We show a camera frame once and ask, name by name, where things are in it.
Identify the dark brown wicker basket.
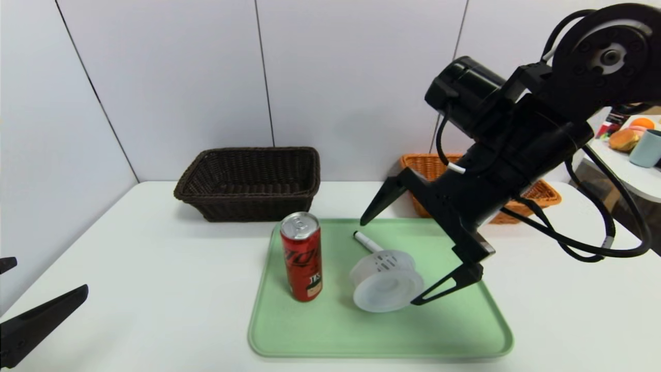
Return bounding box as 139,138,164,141
174,147,321,223

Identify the orange wicker basket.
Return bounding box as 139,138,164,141
399,153,562,225

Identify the black printed box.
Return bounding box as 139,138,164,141
602,107,628,128

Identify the white plastic sink strainer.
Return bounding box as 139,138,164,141
350,250,425,313

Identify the white marker pen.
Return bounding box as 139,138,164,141
353,230,384,253

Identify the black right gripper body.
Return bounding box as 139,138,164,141
396,94,594,265

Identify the white side table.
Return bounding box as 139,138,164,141
583,115,661,204

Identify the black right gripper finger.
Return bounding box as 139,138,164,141
359,175,408,226
410,245,484,305

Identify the brown bread bun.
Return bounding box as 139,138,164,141
608,128,641,152

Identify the red soda can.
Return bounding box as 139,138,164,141
280,211,323,303

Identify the teal cup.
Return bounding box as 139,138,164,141
628,129,661,168

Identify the light green plastic tray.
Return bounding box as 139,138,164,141
248,218,514,359

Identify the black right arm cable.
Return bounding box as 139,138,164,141
511,145,652,263

